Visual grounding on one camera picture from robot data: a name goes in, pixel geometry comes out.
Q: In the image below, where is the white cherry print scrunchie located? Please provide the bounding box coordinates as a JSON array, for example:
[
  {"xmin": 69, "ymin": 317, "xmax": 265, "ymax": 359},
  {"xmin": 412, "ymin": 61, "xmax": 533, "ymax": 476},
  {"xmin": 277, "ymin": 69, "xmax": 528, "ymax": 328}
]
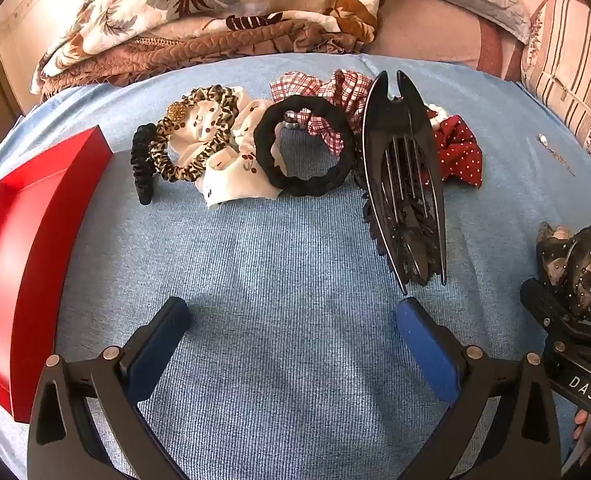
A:
[{"xmin": 176, "ymin": 87, "xmax": 281, "ymax": 209}]

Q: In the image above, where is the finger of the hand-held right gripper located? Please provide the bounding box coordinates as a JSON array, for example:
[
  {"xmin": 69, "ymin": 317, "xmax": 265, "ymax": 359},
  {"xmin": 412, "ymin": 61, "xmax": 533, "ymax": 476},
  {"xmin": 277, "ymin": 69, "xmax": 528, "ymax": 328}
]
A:
[{"xmin": 520, "ymin": 278, "xmax": 583, "ymax": 346}]

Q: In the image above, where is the black hair claw clip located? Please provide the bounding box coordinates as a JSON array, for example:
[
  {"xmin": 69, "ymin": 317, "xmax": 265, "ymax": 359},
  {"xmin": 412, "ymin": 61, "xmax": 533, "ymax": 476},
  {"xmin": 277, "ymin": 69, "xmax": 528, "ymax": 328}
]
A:
[{"xmin": 353, "ymin": 71, "xmax": 446, "ymax": 296}]

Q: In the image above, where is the red plaid scrunchie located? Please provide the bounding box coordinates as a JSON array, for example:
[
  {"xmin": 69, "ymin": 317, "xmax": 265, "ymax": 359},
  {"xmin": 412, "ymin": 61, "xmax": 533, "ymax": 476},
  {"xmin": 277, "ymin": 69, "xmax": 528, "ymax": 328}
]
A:
[{"xmin": 270, "ymin": 70, "xmax": 373, "ymax": 157}]

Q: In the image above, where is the leopard print scrunchie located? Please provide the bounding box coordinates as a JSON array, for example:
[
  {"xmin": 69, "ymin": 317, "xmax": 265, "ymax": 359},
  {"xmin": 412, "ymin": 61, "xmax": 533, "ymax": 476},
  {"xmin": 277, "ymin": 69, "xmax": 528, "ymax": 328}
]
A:
[{"xmin": 148, "ymin": 85, "xmax": 241, "ymax": 183}]

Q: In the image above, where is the person's right hand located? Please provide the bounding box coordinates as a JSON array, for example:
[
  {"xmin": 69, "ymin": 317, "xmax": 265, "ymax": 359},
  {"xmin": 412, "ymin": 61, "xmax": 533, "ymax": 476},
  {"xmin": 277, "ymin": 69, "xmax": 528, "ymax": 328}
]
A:
[{"xmin": 573, "ymin": 409, "xmax": 591, "ymax": 443}]

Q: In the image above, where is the small metal hair pin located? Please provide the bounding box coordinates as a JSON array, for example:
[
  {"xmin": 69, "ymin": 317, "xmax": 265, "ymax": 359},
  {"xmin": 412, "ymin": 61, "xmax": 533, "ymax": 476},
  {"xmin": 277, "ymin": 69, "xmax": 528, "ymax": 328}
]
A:
[{"xmin": 536, "ymin": 132, "xmax": 576, "ymax": 178}]

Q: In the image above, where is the black braided scrunchie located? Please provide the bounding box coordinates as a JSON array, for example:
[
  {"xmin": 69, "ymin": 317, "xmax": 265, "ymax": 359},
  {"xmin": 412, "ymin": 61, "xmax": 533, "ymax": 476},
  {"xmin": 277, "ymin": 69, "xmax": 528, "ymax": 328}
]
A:
[{"xmin": 253, "ymin": 94, "xmax": 357, "ymax": 197}]

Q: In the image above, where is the pink maroon bed sheet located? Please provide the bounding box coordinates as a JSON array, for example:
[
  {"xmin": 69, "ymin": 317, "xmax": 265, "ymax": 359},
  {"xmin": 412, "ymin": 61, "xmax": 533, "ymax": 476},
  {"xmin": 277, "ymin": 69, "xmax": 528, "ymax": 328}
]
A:
[{"xmin": 370, "ymin": 0, "xmax": 576, "ymax": 81}]

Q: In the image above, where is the striped floral pillow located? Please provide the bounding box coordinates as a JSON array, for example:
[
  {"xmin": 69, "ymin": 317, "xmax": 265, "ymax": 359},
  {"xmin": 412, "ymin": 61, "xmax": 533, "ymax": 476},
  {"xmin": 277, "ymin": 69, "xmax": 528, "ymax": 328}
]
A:
[{"xmin": 518, "ymin": 0, "xmax": 591, "ymax": 186}]

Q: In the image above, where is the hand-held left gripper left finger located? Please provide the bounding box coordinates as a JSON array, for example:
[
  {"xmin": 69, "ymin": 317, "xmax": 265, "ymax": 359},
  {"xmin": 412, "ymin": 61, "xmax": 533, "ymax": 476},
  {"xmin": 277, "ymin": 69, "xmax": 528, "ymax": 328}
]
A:
[{"xmin": 27, "ymin": 296, "xmax": 192, "ymax": 480}]

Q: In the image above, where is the white pearl bracelet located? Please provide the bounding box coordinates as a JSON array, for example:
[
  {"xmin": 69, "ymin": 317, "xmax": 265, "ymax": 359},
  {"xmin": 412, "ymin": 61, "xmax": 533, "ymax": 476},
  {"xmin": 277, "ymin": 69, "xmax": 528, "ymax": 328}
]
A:
[{"xmin": 423, "ymin": 101, "xmax": 449, "ymax": 126}]

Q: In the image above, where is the red polka dot scrunchie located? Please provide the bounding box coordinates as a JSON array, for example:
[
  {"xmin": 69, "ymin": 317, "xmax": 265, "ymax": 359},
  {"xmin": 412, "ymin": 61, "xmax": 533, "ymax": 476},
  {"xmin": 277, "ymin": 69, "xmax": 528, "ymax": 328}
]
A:
[{"xmin": 428, "ymin": 115, "xmax": 483, "ymax": 190}]

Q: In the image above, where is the dark sheer dotted scrunchie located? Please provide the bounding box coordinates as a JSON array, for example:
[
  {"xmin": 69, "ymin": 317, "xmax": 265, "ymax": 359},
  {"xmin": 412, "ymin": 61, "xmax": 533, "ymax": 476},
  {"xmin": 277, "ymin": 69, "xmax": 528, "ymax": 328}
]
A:
[{"xmin": 535, "ymin": 201, "xmax": 591, "ymax": 323}]

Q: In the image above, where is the red tray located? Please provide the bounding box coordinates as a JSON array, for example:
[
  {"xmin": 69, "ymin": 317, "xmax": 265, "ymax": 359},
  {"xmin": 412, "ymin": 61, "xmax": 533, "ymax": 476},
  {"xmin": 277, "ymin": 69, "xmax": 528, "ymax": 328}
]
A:
[{"xmin": 0, "ymin": 126, "xmax": 114, "ymax": 423}]

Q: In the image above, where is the blue bed sheet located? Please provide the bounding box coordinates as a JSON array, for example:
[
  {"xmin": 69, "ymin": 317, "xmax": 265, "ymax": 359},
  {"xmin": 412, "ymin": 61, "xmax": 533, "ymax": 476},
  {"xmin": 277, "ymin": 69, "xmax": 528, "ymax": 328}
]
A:
[{"xmin": 0, "ymin": 52, "xmax": 591, "ymax": 480}]

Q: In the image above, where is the brown quilted blanket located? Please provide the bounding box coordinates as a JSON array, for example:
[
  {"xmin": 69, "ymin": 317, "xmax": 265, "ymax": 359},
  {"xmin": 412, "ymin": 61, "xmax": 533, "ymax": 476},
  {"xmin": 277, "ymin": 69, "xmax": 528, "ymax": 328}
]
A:
[{"xmin": 38, "ymin": 17, "xmax": 376, "ymax": 103}]

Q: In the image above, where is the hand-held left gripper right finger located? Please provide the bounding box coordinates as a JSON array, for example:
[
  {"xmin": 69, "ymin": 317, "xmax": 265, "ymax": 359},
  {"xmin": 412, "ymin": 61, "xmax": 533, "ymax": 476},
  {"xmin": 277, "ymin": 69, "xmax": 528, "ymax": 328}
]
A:
[{"xmin": 395, "ymin": 296, "xmax": 562, "ymax": 480}]

